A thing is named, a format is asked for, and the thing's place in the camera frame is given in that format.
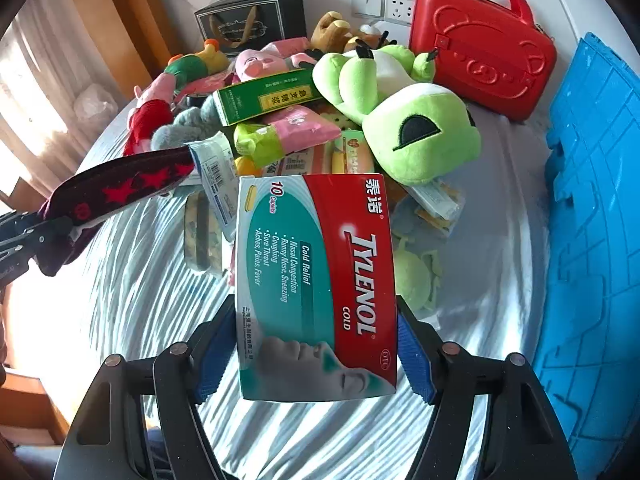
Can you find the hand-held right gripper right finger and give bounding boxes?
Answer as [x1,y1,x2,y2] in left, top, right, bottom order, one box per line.
[396,295,579,480]

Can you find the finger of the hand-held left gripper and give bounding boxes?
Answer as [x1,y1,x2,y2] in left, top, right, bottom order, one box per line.
[0,211,67,234]
[0,232,45,262]

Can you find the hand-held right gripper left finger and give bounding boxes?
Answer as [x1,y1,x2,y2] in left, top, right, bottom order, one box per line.
[57,294,241,480]

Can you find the dark sock with red stars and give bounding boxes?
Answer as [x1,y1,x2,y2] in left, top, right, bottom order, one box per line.
[39,146,197,277]

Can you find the red teal medicine box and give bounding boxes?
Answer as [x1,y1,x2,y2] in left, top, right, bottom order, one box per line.
[235,172,401,402]

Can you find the white blue medicine box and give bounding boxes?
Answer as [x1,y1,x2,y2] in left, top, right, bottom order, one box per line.
[189,132,241,241]

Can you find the blue white striped cloth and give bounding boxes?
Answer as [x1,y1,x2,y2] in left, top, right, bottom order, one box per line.
[10,95,556,480]

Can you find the grey beige packet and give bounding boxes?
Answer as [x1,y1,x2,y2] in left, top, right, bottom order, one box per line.
[184,192,224,276]

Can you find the white plastic bag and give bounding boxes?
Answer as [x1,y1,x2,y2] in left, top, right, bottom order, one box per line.
[74,84,120,122]

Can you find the beige curtain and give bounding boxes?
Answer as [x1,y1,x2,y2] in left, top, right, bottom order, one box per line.
[0,0,166,201]

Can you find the yellow sachet packet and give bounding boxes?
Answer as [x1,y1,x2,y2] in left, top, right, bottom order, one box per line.
[400,177,467,238]

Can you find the grey plush toy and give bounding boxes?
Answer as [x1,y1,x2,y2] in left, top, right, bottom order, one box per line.
[151,95,226,151]

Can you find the yellow pink tissue pack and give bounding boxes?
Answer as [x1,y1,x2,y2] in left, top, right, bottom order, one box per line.
[330,130,376,176]

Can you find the pink barcode tissue pack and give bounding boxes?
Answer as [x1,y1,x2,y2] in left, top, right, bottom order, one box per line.
[260,142,341,177]

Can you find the wooden wardrobe panel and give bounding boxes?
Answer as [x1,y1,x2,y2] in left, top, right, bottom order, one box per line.
[65,0,171,106]

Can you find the green frog plush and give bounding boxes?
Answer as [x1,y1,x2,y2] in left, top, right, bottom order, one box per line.
[312,42,483,186]

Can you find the blue plastic crate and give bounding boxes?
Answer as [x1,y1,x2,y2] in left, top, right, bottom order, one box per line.
[530,32,640,480]

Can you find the pink green wet wipes pack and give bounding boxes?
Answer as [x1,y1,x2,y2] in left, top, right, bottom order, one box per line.
[234,107,342,167]

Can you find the green medicine box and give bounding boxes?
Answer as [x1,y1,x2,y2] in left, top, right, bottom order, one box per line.
[212,69,321,127]

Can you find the pink pig plush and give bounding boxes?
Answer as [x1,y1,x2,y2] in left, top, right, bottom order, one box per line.
[234,40,318,83]

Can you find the red hard carry case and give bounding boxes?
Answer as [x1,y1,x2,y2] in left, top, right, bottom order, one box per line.
[409,0,558,122]

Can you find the black gift bag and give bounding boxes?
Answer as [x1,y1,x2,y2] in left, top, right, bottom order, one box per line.
[194,0,307,58]

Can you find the brown teddy bear plush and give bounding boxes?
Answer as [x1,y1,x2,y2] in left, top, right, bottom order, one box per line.
[310,11,361,53]

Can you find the white wall socket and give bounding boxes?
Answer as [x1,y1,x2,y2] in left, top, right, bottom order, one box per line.
[384,0,418,23]

